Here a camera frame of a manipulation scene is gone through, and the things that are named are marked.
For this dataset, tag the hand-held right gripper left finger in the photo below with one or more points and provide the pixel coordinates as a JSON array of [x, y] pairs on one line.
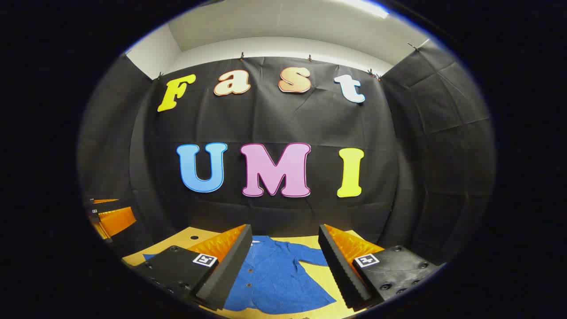
[[234, 261]]

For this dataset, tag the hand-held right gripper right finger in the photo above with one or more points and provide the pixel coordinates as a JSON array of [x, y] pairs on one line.
[[339, 266]]

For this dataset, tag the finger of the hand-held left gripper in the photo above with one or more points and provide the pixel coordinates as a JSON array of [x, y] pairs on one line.
[[116, 220], [104, 202]]

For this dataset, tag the blue shirt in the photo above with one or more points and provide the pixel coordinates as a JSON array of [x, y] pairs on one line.
[[274, 279]]

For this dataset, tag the ceiling light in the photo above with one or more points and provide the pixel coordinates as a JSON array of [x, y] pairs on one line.
[[367, 8]]

